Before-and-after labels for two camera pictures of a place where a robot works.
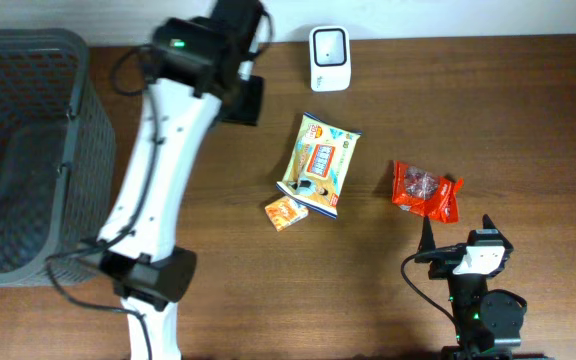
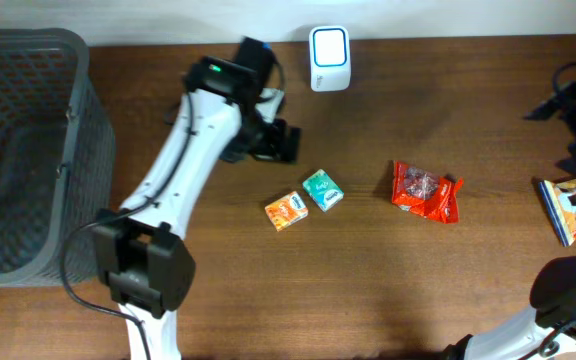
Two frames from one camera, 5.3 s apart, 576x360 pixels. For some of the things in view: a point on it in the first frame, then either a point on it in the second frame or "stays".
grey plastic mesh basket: [41, 156] stays
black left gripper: [247, 100] → [282, 143]
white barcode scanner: [330, 58] stays
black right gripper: [448, 254] → [569, 98]
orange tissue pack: [285, 212] stays
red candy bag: [425, 194] stays
